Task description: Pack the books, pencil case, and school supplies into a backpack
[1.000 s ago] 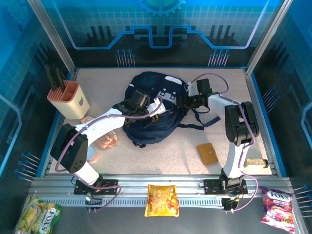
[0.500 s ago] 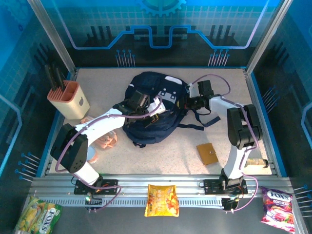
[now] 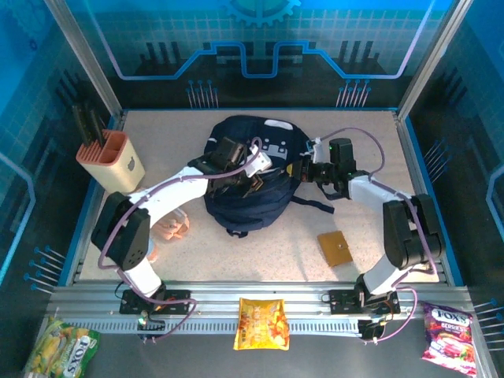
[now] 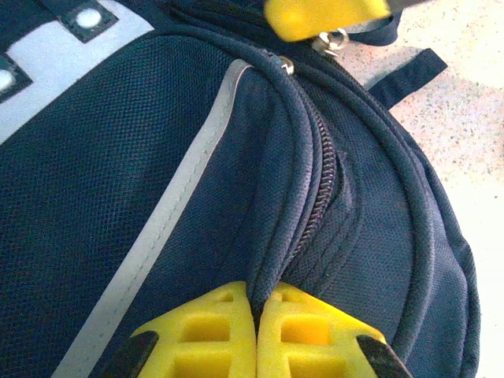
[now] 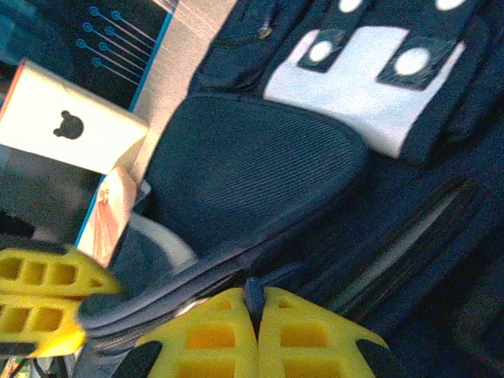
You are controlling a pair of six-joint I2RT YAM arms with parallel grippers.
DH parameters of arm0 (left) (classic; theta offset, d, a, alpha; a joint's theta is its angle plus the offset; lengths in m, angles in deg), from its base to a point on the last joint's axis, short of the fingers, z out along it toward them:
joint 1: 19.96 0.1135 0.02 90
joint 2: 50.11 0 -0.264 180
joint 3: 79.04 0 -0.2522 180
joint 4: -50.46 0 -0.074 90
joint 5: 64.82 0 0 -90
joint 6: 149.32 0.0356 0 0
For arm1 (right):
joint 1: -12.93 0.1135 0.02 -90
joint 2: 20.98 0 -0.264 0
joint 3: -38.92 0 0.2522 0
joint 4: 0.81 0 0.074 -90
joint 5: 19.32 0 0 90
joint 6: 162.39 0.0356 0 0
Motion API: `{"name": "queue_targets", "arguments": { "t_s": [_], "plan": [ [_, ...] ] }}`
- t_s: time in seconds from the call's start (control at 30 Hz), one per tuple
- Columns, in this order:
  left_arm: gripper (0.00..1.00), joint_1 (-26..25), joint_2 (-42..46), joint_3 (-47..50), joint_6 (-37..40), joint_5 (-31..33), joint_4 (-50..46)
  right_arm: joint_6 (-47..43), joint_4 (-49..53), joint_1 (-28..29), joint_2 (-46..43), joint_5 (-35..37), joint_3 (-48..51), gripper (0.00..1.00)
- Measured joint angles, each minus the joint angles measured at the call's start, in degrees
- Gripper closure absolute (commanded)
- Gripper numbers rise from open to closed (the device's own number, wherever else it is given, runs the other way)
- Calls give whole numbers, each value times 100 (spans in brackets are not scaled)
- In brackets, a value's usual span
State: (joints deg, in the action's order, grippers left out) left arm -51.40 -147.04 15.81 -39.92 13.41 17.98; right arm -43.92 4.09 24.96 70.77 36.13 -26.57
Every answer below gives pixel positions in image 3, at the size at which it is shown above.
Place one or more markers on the navy blue backpack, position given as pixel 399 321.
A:
pixel 256 208

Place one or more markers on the brown leather wallet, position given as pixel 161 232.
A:
pixel 334 249

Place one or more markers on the pink translucent pencil case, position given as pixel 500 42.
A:
pixel 173 228

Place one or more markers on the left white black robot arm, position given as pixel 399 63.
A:
pixel 126 236

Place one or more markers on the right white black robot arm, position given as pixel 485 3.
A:
pixel 413 236

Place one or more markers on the beige terracotta knife holder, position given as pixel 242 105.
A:
pixel 114 169

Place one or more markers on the yellow chips bag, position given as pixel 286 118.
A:
pixel 260 325

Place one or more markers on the purple Fox's candy bag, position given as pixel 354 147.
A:
pixel 449 338

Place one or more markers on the green Fox's candy bag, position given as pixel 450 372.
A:
pixel 59 350

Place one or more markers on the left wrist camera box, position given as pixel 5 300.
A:
pixel 262 161

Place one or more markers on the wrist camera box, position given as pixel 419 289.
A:
pixel 262 161
pixel 313 147

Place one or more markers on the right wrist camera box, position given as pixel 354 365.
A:
pixel 313 147

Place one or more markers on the aluminium mounting rail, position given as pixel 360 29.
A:
pixel 256 291

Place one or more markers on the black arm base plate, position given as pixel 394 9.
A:
pixel 179 303
pixel 342 301

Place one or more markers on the aluminium frame post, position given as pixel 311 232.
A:
pixel 433 59
pixel 84 59

